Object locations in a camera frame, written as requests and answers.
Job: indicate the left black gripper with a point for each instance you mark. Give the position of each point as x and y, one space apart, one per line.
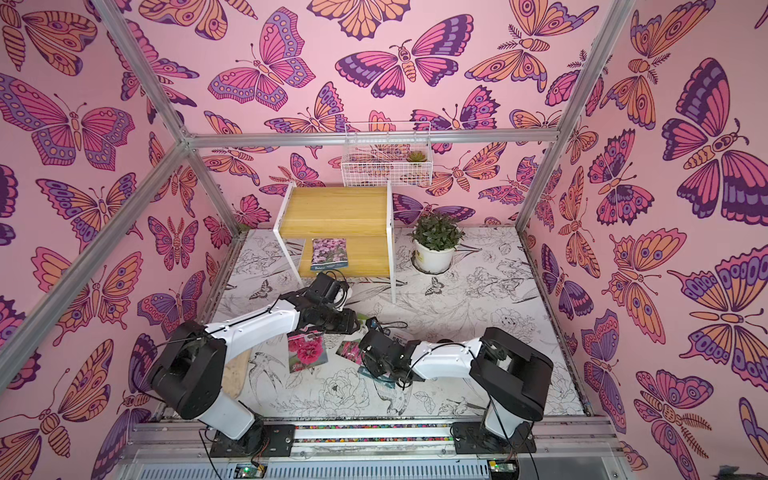
348 323

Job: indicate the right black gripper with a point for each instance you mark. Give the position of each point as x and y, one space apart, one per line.
372 347

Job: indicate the green white seed packet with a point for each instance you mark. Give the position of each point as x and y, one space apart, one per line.
349 348

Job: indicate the red rose seed packet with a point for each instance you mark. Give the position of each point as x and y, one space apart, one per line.
306 350

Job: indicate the purple flower blue-edged seed packet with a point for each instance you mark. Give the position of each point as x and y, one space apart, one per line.
329 254

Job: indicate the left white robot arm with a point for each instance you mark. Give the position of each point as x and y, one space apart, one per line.
188 374

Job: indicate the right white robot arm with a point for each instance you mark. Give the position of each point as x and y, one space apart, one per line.
515 376

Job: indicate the wooden two-tier shelf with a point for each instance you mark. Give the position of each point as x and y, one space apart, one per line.
362 216

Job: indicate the beige garden glove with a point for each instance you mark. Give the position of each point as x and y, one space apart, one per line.
235 375

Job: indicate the potted green plant white pot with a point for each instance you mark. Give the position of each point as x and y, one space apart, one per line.
436 237

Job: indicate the small succulent in basket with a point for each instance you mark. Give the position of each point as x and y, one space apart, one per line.
417 157

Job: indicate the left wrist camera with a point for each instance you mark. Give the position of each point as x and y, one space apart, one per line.
329 290

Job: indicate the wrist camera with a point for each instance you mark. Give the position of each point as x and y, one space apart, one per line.
329 290
373 324

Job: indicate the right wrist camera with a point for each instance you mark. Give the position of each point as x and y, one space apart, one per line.
373 324

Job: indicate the white wire basket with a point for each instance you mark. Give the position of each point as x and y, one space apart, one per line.
375 154

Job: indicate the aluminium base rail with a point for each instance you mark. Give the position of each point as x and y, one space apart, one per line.
416 448

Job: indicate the aluminium frame bars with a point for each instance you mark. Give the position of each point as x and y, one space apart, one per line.
43 317

